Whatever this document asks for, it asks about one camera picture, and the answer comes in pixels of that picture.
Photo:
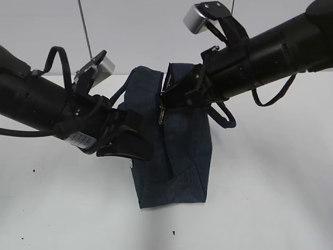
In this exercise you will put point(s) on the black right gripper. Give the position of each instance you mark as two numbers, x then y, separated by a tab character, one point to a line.
222	74

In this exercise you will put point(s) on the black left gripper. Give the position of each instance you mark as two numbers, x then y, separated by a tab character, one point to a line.
92	125

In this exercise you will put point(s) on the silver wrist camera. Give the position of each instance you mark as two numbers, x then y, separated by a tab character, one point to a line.
94	72
215	17

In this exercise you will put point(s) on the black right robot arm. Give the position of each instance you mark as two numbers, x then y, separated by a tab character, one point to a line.
303	43

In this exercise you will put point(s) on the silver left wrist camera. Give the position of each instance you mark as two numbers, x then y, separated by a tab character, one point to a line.
94	72

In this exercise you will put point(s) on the dark blue lunch bag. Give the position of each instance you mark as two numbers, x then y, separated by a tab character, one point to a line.
178	171

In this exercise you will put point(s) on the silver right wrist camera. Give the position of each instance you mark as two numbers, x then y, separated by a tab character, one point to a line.
215	17

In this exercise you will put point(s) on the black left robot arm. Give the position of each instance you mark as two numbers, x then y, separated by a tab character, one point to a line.
53	103

